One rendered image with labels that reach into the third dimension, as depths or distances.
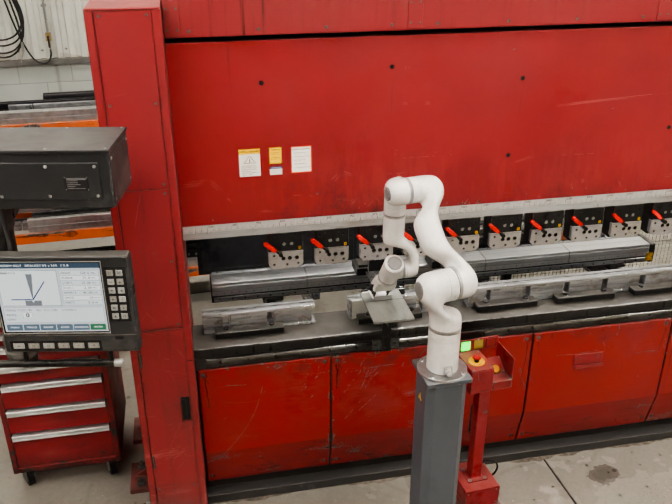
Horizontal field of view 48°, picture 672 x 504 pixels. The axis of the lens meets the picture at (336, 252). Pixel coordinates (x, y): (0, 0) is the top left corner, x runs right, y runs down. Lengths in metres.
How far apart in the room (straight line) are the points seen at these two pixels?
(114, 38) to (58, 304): 0.91
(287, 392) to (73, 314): 1.21
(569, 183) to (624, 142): 0.30
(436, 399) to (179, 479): 1.29
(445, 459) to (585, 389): 1.14
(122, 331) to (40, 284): 0.30
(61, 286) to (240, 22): 1.15
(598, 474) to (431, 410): 1.44
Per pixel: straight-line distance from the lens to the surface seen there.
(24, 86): 7.48
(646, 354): 4.11
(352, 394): 3.59
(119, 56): 2.78
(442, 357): 2.88
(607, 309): 3.84
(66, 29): 7.33
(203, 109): 3.04
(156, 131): 2.84
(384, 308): 3.35
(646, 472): 4.30
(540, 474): 4.12
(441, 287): 2.71
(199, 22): 2.95
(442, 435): 3.06
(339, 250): 3.31
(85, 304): 2.64
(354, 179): 3.21
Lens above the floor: 2.66
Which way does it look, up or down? 26 degrees down
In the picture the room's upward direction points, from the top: straight up
